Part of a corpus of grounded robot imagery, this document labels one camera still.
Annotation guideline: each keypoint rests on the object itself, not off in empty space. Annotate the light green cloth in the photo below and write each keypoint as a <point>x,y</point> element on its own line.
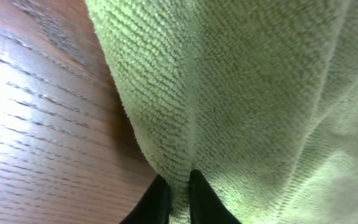
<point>261,96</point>

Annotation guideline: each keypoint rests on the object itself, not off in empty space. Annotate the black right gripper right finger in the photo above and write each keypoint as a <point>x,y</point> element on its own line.
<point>205,205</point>

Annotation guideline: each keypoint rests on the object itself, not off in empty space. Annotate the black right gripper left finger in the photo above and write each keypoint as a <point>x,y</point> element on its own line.
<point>154,207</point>

